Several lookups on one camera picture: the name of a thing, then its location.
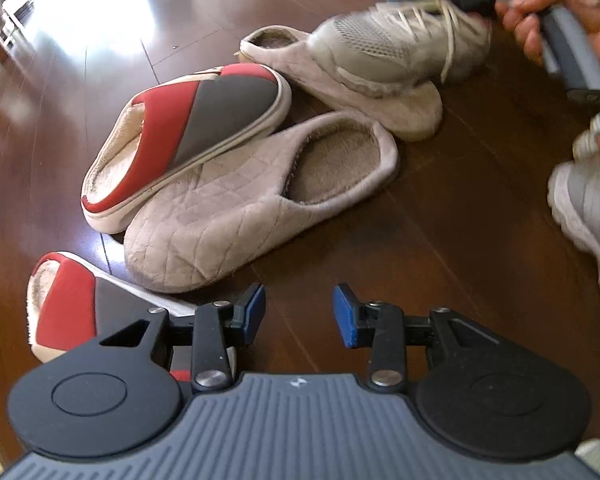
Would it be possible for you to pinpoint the red and grey slipper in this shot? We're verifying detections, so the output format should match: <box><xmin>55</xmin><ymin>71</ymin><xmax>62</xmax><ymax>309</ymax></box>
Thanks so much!
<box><xmin>81</xmin><ymin>63</ymin><xmax>293</xmax><ymax>234</ymax></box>
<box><xmin>26</xmin><ymin>251</ymin><xmax>239</xmax><ymax>386</ymax></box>

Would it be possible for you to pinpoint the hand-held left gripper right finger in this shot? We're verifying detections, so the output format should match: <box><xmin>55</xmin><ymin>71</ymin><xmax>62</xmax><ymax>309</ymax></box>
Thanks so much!
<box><xmin>332</xmin><ymin>283</ymin><xmax>501</xmax><ymax>392</ymax></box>

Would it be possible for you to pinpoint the pink-lined grey sneaker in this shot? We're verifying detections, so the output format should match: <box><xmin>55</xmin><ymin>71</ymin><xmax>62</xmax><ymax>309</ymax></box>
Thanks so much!
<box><xmin>309</xmin><ymin>1</ymin><xmax>493</xmax><ymax>97</ymax></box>
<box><xmin>546</xmin><ymin>110</ymin><xmax>600</xmax><ymax>328</ymax></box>

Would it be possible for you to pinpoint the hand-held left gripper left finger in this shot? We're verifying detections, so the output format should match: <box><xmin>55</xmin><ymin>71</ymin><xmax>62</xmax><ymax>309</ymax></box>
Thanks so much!
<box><xmin>99</xmin><ymin>283</ymin><xmax>267</xmax><ymax>394</ymax></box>

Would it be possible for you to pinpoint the beige quilted slipper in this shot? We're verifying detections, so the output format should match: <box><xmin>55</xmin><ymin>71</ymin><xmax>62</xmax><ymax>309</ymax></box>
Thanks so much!
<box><xmin>238</xmin><ymin>26</ymin><xmax>444</xmax><ymax>142</ymax></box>
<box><xmin>123</xmin><ymin>111</ymin><xmax>401</xmax><ymax>294</ymax></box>

